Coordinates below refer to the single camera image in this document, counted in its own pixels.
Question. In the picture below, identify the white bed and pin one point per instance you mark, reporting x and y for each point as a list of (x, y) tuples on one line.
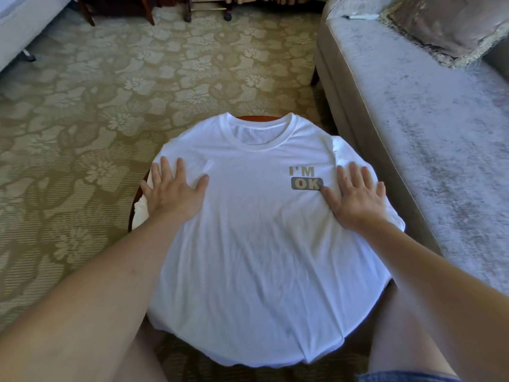
[(24, 24)]

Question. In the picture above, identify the blue denim shorts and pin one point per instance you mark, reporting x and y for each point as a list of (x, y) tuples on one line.
[(410, 377)]

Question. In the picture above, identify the person's right leg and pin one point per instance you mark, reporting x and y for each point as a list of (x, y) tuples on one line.
[(405, 338)]

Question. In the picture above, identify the grey velvet chaise sofa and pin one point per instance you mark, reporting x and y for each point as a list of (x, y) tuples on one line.
[(413, 115)]

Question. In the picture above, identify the round wooden table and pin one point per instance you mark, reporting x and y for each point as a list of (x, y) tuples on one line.
[(254, 117)]

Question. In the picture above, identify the person's left hand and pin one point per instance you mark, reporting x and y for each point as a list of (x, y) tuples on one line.
[(171, 195)]

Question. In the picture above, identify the black valet stand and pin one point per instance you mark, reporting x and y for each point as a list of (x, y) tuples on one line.
[(208, 8)]

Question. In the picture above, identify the dark wooden nightstand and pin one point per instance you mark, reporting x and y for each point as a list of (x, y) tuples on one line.
[(115, 4)]

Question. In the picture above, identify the white T-shirt dark print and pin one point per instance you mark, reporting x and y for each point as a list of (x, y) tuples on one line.
[(262, 266)]

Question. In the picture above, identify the person's right forearm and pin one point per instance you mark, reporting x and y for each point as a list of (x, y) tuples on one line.
[(445, 290)]

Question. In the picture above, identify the small white flat object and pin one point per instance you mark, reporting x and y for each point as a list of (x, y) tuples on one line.
[(360, 16)]

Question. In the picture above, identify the person's left forearm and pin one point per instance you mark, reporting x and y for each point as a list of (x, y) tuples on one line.
[(79, 306)]

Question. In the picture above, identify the brown fringed cushion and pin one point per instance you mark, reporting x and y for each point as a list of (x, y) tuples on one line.
[(453, 24)]

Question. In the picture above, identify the person's right hand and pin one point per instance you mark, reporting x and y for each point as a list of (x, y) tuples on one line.
[(356, 203)]

